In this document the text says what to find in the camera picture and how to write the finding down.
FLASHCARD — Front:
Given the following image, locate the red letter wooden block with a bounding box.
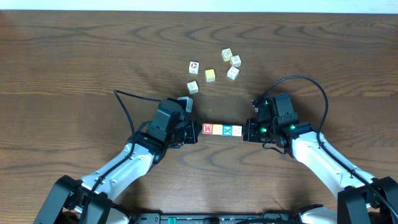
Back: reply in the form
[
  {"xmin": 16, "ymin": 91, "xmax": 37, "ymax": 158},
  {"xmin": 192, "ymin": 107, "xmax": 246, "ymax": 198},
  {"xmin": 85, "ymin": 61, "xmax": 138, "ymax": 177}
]
[{"xmin": 202, "ymin": 123, "xmax": 213, "ymax": 134}]

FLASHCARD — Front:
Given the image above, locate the green sided wooden block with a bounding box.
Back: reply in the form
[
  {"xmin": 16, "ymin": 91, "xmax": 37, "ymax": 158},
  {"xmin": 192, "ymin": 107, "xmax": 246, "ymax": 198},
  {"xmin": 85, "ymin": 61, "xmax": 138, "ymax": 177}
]
[{"xmin": 232, "ymin": 126, "xmax": 243, "ymax": 137}]

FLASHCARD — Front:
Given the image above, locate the yellow M wooden block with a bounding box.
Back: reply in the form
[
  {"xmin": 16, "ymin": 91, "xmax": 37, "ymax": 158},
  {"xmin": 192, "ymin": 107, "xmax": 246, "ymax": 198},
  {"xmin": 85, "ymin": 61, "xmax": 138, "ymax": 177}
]
[{"xmin": 212, "ymin": 124, "xmax": 223, "ymax": 136}]

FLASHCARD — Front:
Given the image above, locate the blue X wooden block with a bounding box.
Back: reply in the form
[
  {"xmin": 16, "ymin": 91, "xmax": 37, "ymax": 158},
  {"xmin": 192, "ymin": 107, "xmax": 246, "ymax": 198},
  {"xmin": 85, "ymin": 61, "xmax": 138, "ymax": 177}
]
[{"xmin": 222, "ymin": 125, "xmax": 233, "ymax": 136}]

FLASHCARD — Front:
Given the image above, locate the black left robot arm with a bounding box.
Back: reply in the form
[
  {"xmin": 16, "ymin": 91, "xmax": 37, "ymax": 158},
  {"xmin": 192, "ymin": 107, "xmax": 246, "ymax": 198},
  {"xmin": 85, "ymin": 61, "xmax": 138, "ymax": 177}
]
[{"xmin": 35, "ymin": 96, "xmax": 201, "ymax": 223}]

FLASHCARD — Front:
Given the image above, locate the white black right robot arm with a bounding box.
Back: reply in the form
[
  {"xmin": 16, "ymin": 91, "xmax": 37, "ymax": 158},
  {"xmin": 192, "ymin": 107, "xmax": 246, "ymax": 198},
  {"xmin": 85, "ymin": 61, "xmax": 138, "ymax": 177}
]
[{"xmin": 243, "ymin": 94, "xmax": 397, "ymax": 223}]

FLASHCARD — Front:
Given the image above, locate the wooden block green W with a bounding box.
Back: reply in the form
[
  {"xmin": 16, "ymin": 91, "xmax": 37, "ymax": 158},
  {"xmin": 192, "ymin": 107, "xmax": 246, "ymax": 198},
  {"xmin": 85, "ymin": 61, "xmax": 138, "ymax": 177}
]
[{"xmin": 187, "ymin": 81, "xmax": 199, "ymax": 95}]

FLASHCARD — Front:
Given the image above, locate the plain white wooden block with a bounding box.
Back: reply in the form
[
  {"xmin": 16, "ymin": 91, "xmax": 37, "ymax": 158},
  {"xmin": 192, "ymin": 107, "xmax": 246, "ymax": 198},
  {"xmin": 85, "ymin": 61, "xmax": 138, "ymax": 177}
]
[{"xmin": 227, "ymin": 67, "xmax": 240, "ymax": 80}]

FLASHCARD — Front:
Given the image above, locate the wooden block with face picture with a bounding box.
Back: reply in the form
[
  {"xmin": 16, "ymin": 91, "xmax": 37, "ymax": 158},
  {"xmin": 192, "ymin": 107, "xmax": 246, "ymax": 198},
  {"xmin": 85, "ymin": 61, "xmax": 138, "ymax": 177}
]
[{"xmin": 188, "ymin": 62, "xmax": 200, "ymax": 75}]

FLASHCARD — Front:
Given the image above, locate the yellow top wooden block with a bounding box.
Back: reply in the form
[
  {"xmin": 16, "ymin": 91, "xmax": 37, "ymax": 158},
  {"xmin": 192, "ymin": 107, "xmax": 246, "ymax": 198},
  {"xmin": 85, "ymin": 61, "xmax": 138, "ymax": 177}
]
[{"xmin": 205, "ymin": 69, "xmax": 216, "ymax": 82}]

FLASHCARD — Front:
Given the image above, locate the wooden block red side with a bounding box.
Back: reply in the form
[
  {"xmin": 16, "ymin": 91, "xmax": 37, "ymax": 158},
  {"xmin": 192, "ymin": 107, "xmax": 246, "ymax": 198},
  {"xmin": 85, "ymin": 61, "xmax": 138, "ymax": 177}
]
[{"xmin": 230, "ymin": 55, "xmax": 242, "ymax": 67}]

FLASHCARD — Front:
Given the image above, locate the wooden block yellow side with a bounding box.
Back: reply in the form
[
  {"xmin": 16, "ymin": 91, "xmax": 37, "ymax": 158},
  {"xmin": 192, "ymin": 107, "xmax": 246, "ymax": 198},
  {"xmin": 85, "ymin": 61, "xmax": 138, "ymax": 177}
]
[{"xmin": 221, "ymin": 48, "xmax": 233, "ymax": 62}]

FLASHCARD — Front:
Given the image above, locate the black right cable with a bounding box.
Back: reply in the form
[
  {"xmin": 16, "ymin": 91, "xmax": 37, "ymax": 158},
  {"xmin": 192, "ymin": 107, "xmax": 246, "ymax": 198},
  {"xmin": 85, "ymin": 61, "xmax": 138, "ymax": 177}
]
[{"xmin": 253, "ymin": 75, "xmax": 398, "ymax": 218}]

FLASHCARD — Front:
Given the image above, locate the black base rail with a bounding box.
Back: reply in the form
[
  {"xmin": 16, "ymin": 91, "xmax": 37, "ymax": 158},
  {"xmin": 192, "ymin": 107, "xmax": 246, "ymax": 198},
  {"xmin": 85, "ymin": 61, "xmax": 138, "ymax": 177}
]
[{"xmin": 129, "ymin": 212, "xmax": 300, "ymax": 224}]

